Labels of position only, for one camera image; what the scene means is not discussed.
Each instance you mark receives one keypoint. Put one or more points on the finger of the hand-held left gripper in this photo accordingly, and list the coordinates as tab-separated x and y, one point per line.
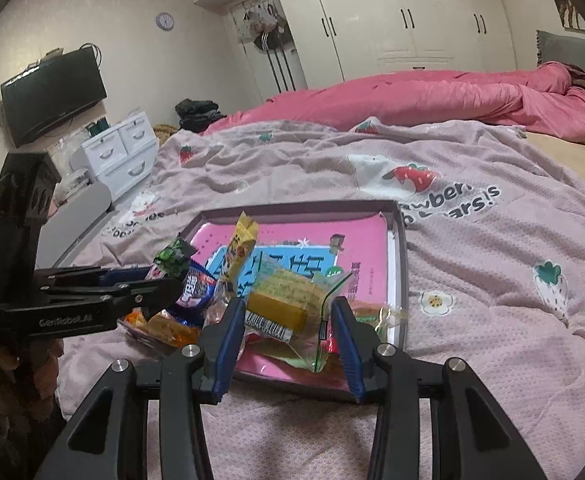
147	295
87	275

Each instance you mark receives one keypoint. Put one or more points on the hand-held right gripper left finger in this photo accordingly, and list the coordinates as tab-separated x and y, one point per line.
227	345

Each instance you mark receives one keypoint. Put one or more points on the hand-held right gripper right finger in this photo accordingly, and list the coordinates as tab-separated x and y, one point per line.
350	355

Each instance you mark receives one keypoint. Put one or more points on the red snack packet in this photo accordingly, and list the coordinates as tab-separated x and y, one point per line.
328	346

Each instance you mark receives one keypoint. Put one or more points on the orange wafer roll packet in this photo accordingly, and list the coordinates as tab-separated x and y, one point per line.
167	329

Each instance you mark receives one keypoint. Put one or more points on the dark green snack packet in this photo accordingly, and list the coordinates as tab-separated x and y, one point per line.
172	257

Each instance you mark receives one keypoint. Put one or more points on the clear biscuit packet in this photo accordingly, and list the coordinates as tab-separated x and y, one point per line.
372	312

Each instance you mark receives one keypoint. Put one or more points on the blue cookie packet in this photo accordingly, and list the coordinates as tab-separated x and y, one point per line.
195	287

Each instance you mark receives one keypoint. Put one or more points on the green clear yellow cake packet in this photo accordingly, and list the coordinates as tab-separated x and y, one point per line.
277	310

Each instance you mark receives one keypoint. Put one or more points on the dark cardboard box tray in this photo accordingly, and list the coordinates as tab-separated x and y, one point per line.
401	270

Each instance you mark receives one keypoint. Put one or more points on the yellow cartoon snack packet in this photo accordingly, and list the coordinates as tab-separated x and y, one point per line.
242	242

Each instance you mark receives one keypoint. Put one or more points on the grey chair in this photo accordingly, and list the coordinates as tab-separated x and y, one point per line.
82	210

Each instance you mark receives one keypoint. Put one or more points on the pink book with blue label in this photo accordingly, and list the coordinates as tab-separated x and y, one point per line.
362	240

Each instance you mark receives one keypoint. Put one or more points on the white drawer cabinet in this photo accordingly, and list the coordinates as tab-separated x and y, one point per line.
122	155

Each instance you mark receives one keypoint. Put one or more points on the lilac strawberry printed blanket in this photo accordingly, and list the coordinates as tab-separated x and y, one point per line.
472	285

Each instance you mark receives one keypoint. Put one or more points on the black television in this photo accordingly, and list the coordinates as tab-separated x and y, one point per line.
52	95

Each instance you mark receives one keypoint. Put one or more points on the brown plush toy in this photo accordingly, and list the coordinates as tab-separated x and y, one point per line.
165	132

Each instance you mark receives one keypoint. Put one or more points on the dark clothes pile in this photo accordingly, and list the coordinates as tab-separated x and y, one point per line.
197	112

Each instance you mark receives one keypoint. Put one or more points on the pink quilt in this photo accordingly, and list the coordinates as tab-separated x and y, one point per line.
422	95

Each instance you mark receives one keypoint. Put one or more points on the coat rack with clothes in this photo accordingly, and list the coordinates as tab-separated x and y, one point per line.
267	25

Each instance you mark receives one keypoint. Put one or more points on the beige bed sheet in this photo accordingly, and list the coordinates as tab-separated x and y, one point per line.
572	155

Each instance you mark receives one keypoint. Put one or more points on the white wardrobe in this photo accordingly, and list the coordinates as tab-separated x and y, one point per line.
372	10

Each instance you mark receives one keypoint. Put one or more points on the grey padded headboard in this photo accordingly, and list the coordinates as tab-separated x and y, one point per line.
562	47

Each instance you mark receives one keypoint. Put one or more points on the round wall clock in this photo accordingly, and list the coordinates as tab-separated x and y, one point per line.
165	21

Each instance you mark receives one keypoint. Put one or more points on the tree wall painting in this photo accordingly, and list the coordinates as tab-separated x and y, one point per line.
567	10

